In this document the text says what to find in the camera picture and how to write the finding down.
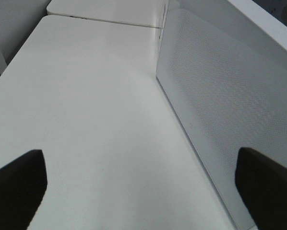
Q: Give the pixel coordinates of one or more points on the white microwave door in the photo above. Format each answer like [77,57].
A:
[226,96]

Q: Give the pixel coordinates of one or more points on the white adjoining table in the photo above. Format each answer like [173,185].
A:
[146,13]

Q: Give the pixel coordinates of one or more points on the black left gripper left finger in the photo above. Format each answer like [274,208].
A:
[23,183]

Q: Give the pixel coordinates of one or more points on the white microwave oven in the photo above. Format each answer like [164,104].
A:
[252,21]

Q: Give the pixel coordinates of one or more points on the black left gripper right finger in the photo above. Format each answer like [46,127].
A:
[262,185]

